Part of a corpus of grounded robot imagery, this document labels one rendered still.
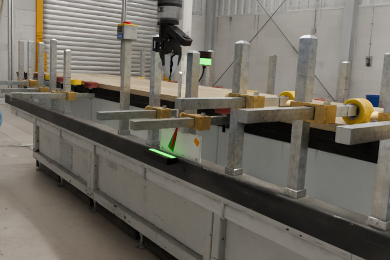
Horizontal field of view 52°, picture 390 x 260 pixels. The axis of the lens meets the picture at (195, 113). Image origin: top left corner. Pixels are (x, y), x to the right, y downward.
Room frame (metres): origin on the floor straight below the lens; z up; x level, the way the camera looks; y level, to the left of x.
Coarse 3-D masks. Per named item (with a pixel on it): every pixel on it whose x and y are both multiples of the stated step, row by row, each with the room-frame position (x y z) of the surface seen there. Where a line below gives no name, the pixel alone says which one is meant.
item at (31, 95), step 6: (24, 96) 2.25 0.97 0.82; (30, 96) 2.27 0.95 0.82; (36, 96) 2.29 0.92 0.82; (42, 96) 2.31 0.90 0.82; (48, 96) 2.33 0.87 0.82; (54, 96) 2.35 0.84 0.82; (60, 96) 2.38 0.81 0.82; (78, 96) 2.45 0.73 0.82; (84, 96) 2.47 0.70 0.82; (90, 96) 2.50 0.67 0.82
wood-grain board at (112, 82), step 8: (88, 80) 2.77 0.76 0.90; (96, 80) 2.83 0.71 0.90; (104, 80) 2.89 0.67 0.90; (112, 80) 2.95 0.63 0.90; (120, 80) 3.01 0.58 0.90; (136, 80) 3.15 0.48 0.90; (144, 80) 3.21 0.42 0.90; (104, 88) 2.45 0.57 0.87; (112, 88) 2.37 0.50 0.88; (136, 88) 2.24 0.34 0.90; (144, 88) 2.27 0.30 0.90; (168, 88) 2.39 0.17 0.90; (176, 88) 2.43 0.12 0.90; (184, 88) 2.47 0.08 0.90; (200, 88) 2.56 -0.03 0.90; (208, 88) 2.61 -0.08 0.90; (216, 88) 2.66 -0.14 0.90; (168, 96) 1.91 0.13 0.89; (176, 96) 1.86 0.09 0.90; (184, 96) 1.87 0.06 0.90; (200, 96) 1.92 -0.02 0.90; (208, 96) 1.95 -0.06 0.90; (216, 96) 1.98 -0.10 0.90; (224, 96) 2.00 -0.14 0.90; (272, 96) 2.19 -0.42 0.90; (336, 104) 1.89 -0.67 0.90; (336, 120) 1.28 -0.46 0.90; (320, 128) 1.25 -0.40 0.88; (328, 128) 1.23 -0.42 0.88
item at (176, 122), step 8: (136, 120) 1.30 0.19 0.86; (144, 120) 1.31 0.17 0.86; (152, 120) 1.32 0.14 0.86; (160, 120) 1.34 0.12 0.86; (168, 120) 1.36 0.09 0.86; (176, 120) 1.38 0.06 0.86; (184, 120) 1.40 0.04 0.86; (192, 120) 1.42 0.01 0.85; (216, 120) 1.50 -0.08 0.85; (224, 120) 1.52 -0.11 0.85; (136, 128) 1.28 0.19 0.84; (144, 128) 1.30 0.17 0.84; (152, 128) 1.32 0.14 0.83; (160, 128) 1.34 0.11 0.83
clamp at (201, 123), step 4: (184, 116) 1.47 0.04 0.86; (188, 116) 1.46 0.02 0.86; (192, 116) 1.44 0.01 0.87; (196, 116) 1.42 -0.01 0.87; (200, 116) 1.42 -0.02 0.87; (208, 116) 1.43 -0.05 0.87; (196, 120) 1.42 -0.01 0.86; (200, 120) 1.40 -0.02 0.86; (204, 120) 1.41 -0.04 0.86; (208, 120) 1.43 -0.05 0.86; (196, 124) 1.42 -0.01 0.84; (200, 124) 1.40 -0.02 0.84; (204, 124) 1.41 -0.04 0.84; (208, 124) 1.43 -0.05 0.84; (192, 128) 1.43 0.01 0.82; (196, 128) 1.42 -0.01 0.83; (200, 128) 1.40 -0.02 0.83; (204, 128) 1.41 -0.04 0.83; (208, 128) 1.43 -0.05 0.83
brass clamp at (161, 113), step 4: (148, 108) 1.67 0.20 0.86; (152, 108) 1.65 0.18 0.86; (156, 108) 1.62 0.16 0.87; (160, 108) 1.63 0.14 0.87; (160, 112) 1.60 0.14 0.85; (164, 112) 1.61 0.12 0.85; (168, 112) 1.62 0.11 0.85; (156, 116) 1.62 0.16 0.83; (160, 116) 1.60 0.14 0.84; (164, 116) 1.61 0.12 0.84; (168, 116) 1.62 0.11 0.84
